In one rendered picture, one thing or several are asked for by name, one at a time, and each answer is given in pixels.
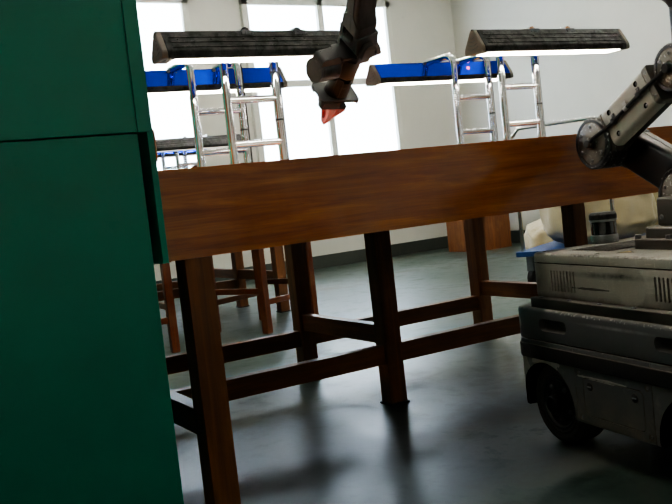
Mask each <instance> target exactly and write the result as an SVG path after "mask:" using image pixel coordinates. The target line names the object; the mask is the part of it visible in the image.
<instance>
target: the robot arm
mask: <svg viewBox="0 0 672 504"><path fill-rule="evenodd" d="M376 4H377V0H347V3H346V8H345V11H344V13H343V19H342V21H341V22H340V30H339V37H338V39H337V43H338V44H332V45H330V48H326V49H322V50H318V51H316V52H315V53H314V55H313V57H311V58H309V59H308V60H307V63H306V74H307V76H308V78H309V80H310V81H311V82H313V83H312V85H311V90H312V91H313V92H315V93H316V94H317V96H318V104H317V105H318V106H319V108H320V109H321V122H322V124H323V125H325V124H326V123H328V122H329V121H330V120H332V119H333V118H334V117H336V116H338V115H339V114H341V113H342V112H344V111H345V109H346V107H347V105H346V104H345V103H347V102H355V103H356V104H357V103H358V101H359V97H358V96H357V94H356V92H355V91H354V89H353V88H352V83H353V81H354V78H355V76H356V74H357V71H358V69H359V67H360V64H361V63H366V62H369V60H370V58H372V57H373V55H374V53H375V50H376V45H377V40H378V33H379V31H378V30H377V29H376V26H377V16H376ZM324 81H327V82H324Z"/></svg>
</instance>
